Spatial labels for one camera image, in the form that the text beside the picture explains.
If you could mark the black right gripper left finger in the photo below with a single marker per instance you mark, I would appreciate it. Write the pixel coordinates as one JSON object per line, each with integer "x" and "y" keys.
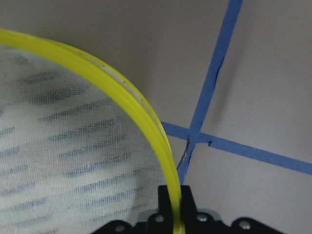
{"x": 164, "y": 203}

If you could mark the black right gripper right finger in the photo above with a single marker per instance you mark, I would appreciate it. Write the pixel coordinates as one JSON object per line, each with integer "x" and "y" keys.
{"x": 188, "y": 206}

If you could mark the yellow bamboo steamer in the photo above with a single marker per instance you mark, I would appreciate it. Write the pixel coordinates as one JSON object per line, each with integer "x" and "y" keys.
{"x": 80, "y": 146}

